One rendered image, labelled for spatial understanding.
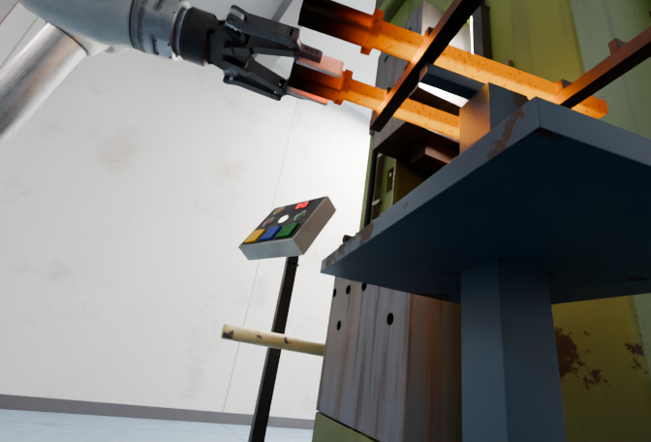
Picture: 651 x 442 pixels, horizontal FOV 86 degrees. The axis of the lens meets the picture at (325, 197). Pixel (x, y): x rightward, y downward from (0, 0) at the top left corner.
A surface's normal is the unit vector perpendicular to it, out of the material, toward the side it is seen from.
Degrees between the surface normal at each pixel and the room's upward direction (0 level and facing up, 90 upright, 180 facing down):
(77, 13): 153
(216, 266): 90
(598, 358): 90
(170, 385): 90
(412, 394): 90
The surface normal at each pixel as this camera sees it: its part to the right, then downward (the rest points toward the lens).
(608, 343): -0.90, -0.30
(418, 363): 0.40, -0.33
